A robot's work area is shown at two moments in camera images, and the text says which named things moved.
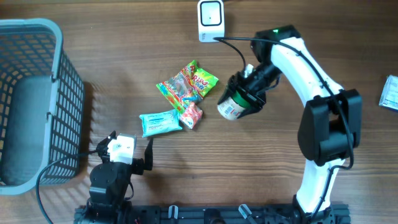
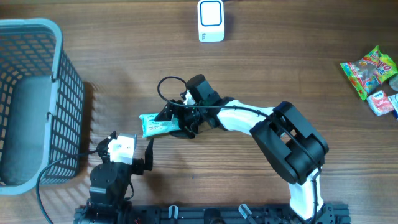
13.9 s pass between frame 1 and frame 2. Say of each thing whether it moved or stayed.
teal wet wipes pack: stayed
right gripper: moved
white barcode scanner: stayed
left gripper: stayed
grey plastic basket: stayed
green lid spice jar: moved
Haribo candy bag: moved
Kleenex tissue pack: moved
